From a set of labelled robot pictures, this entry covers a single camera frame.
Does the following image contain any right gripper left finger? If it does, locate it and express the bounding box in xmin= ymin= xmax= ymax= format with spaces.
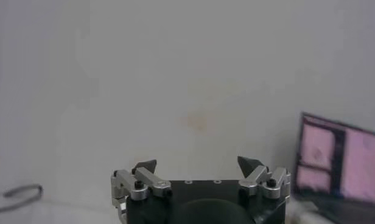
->
xmin=110 ymin=159 xmax=172 ymax=224

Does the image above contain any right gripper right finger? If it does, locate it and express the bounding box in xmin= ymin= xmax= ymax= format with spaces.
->
xmin=237 ymin=156 xmax=292 ymax=204

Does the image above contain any black laptop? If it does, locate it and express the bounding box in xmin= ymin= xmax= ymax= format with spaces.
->
xmin=292 ymin=111 xmax=375 ymax=224

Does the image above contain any black cooker power cord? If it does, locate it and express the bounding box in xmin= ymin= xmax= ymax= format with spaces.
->
xmin=0 ymin=183 xmax=44 ymax=214

